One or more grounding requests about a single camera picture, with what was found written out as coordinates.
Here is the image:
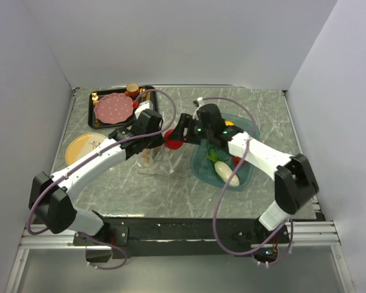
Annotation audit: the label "black serving tray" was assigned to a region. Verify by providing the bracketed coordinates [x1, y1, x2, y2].
[88, 83, 158, 129]

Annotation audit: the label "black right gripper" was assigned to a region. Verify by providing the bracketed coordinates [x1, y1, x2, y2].
[167, 114, 212, 147]

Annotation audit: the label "green toy long beans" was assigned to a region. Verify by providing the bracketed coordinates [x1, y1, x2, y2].
[206, 145, 221, 180]

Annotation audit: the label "red toy apple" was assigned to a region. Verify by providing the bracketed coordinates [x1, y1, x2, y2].
[164, 129, 184, 150]

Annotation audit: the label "red toy chili pepper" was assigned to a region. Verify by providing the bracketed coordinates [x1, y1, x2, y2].
[233, 156, 242, 166]

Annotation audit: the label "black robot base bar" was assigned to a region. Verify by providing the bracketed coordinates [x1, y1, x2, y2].
[73, 217, 293, 264]

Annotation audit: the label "gold fork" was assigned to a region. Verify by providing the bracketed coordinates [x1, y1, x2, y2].
[91, 92, 99, 127]

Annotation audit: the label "pink polka dot plate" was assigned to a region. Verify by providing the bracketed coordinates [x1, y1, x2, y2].
[95, 93, 134, 125]

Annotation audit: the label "cream round plate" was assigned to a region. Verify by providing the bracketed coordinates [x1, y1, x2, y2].
[65, 132, 107, 165]

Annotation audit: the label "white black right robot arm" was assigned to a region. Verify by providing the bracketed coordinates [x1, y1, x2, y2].
[168, 104, 319, 243]

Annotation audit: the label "orange cup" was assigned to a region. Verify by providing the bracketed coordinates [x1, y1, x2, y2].
[124, 83, 140, 99]

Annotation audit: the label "teal transparent plastic container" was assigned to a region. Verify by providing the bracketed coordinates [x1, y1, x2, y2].
[190, 112, 260, 192]

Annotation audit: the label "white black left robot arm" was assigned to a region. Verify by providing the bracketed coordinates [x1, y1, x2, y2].
[29, 109, 163, 245]

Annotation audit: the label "white toy daikon radish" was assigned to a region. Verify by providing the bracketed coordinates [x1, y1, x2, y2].
[214, 161, 240, 187]

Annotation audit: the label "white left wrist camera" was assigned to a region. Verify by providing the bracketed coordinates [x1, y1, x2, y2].
[134, 100, 155, 120]

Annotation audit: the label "aluminium frame rail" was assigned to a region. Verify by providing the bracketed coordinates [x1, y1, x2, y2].
[18, 219, 342, 248]

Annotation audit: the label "gold knife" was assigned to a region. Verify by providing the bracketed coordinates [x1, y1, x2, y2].
[140, 87, 151, 103]

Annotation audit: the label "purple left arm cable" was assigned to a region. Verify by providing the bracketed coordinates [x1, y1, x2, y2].
[26, 88, 176, 236]

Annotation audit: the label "yellow toy lemon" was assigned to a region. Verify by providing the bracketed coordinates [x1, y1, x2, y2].
[225, 120, 235, 126]

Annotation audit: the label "clear polka dot zip bag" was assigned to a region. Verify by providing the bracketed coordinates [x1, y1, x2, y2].
[137, 145, 185, 176]

